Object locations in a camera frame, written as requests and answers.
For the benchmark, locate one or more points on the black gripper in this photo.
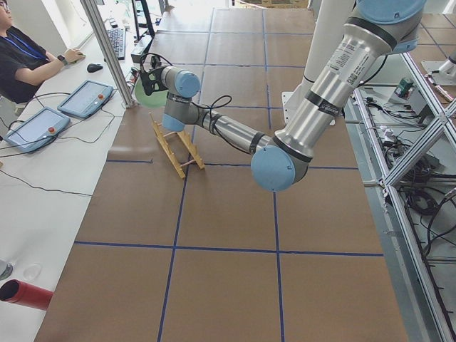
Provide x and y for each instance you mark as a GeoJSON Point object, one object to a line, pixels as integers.
{"type": "Point", "coordinates": [155, 80]}

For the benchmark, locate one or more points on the light green ceramic plate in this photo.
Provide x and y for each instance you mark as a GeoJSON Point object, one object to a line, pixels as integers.
{"type": "Point", "coordinates": [156, 100]}

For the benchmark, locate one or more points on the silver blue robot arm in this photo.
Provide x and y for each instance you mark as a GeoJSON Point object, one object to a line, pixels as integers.
{"type": "Point", "coordinates": [372, 29]}

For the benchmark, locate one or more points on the wooden dish rack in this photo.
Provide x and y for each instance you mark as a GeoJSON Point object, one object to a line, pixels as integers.
{"type": "Point", "coordinates": [178, 147]}

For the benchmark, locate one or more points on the black keyboard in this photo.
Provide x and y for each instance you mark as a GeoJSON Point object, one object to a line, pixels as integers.
{"type": "Point", "coordinates": [117, 39]}

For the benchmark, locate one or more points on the black computer mouse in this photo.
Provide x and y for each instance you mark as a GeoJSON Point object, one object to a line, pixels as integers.
{"type": "Point", "coordinates": [94, 67]}

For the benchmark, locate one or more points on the blue teach pendant far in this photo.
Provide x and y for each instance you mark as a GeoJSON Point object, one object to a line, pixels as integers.
{"type": "Point", "coordinates": [86, 99]}

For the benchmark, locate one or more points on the blue teach pendant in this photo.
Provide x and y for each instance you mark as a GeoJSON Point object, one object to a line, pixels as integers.
{"type": "Point", "coordinates": [38, 131]}
{"type": "Point", "coordinates": [86, 99]}

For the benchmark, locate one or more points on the blue teach pendant near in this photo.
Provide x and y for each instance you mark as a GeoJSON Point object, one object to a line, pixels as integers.
{"type": "Point", "coordinates": [38, 131]}

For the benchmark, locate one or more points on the person in black shirt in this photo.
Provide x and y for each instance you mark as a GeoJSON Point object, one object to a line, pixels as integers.
{"type": "Point", "coordinates": [25, 65]}

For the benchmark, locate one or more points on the red cylinder tube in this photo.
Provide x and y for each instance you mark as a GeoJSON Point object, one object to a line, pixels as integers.
{"type": "Point", "coordinates": [25, 294]}

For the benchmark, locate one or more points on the green electronic device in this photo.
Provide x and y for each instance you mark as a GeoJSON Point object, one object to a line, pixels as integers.
{"type": "Point", "coordinates": [402, 90]}

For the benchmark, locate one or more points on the aluminium frame upright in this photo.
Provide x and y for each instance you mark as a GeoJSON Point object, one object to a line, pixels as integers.
{"type": "Point", "coordinates": [98, 26]}

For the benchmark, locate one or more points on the aluminium frame side rail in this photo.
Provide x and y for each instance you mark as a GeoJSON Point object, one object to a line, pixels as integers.
{"type": "Point", "coordinates": [406, 149]}

